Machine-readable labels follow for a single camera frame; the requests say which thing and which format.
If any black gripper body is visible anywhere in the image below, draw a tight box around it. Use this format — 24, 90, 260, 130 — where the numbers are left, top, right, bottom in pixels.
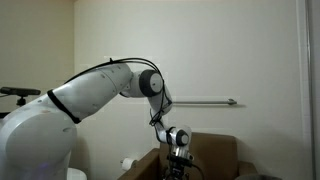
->
168, 163, 192, 180

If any brown leather couch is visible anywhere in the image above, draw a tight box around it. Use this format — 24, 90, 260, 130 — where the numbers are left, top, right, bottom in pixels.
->
117, 131, 260, 180

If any white toilet paper roll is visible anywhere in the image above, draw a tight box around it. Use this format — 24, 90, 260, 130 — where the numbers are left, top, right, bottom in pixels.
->
120, 157, 138, 172

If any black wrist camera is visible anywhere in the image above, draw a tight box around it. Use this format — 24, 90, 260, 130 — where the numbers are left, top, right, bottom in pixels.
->
166, 153, 195, 168

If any metal wall grab bar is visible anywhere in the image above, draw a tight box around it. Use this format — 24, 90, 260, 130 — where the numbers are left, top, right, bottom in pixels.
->
171, 98, 238, 107

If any black camera on tripod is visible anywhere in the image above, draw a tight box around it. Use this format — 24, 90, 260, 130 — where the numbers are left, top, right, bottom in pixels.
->
0, 86, 42, 108

